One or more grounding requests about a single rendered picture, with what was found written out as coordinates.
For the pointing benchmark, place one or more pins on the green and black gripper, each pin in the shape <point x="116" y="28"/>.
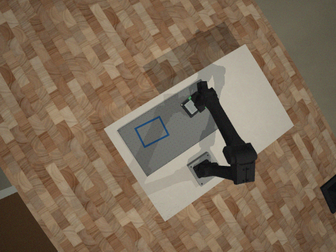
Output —
<point x="200" y="107"/>

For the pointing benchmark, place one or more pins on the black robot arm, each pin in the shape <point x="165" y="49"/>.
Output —
<point x="240" y="155"/>

